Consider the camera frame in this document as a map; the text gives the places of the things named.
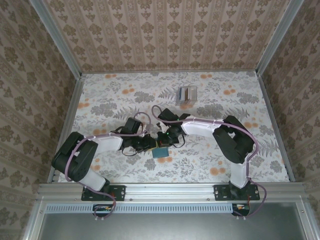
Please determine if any clear acrylic card holder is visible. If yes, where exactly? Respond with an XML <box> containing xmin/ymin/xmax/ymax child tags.
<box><xmin>175</xmin><ymin>86</ymin><xmax>199</xmax><ymax>106</ymax></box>

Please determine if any blue-edged card stack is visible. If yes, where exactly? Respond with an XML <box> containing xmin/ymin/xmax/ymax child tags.
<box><xmin>176</xmin><ymin>87</ymin><xmax>186</xmax><ymax>104</ymax></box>

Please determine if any black controller board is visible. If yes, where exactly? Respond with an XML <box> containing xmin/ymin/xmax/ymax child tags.
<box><xmin>92</xmin><ymin>203</ymin><xmax>114</xmax><ymax>218</ymax></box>
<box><xmin>231</xmin><ymin>203</ymin><xmax>251</xmax><ymax>217</ymax></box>

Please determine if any grey metal panel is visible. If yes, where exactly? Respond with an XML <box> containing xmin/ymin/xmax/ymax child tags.
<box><xmin>37</xmin><ymin>202</ymin><xmax>306</xmax><ymax>240</ymax></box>

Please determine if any thin black right gripper cable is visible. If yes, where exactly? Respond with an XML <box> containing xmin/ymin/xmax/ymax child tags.
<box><xmin>172</xmin><ymin>134</ymin><xmax>187</xmax><ymax>149</ymax></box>

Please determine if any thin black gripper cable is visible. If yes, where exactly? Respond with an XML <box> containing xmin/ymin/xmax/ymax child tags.
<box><xmin>121</xmin><ymin>146</ymin><xmax>141</xmax><ymax>156</ymax></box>
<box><xmin>172</xmin><ymin>134</ymin><xmax>187</xmax><ymax>149</ymax></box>

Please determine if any thin black left gripper cable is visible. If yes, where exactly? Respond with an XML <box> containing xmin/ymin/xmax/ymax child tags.
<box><xmin>121</xmin><ymin>146</ymin><xmax>141</xmax><ymax>156</ymax></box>

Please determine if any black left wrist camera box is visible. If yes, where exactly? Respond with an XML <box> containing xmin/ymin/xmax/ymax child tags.
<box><xmin>111</xmin><ymin>116</ymin><xmax>145</xmax><ymax>137</ymax></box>

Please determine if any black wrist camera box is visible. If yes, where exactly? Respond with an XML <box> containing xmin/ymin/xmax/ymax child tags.
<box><xmin>111</xmin><ymin>116</ymin><xmax>145</xmax><ymax>137</ymax></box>
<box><xmin>158</xmin><ymin>108</ymin><xmax>191</xmax><ymax>124</ymax></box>

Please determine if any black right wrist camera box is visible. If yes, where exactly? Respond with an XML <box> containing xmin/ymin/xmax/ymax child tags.
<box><xmin>158</xmin><ymin>108</ymin><xmax>191</xmax><ymax>124</ymax></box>

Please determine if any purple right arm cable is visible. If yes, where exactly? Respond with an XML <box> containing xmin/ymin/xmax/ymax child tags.
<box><xmin>151</xmin><ymin>104</ymin><xmax>267</xmax><ymax>222</ymax></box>

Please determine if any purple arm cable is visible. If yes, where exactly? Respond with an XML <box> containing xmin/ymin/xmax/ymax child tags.
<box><xmin>64</xmin><ymin>111</ymin><xmax>155</xmax><ymax>223</ymax></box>
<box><xmin>151</xmin><ymin>104</ymin><xmax>267</xmax><ymax>222</ymax></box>

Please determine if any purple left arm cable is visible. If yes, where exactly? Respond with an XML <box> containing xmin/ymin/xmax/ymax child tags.
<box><xmin>64</xmin><ymin>111</ymin><xmax>155</xmax><ymax>223</ymax></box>

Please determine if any aluminium front rail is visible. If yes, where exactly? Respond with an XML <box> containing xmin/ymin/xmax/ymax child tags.
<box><xmin>37</xmin><ymin>182</ymin><xmax>308</xmax><ymax>201</ymax></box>

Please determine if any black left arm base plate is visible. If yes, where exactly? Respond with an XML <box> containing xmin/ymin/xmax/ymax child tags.
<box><xmin>81</xmin><ymin>184</ymin><xmax>127</xmax><ymax>202</ymax></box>

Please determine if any white slotted cable duct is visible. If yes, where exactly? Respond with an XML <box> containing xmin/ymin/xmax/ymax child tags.
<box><xmin>46</xmin><ymin>202</ymin><xmax>236</xmax><ymax>214</ymax></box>

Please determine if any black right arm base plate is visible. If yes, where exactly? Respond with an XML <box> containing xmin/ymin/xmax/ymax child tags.
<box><xmin>214</xmin><ymin>184</ymin><xmax>261</xmax><ymax>202</ymax></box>

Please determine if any aluminium side rail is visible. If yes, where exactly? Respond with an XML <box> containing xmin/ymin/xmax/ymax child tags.
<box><xmin>256</xmin><ymin>72</ymin><xmax>297</xmax><ymax>183</ymax></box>
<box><xmin>47</xmin><ymin>73</ymin><xmax>86</xmax><ymax>185</ymax></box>

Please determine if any aluminium frame post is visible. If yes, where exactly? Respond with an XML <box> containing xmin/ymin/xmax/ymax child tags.
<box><xmin>28</xmin><ymin>0</ymin><xmax>83</xmax><ymax>78</ymax></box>
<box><xmin>256</xmin><ymin>0</ymin><xmax>305</xmax><ymax>76</ymax></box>

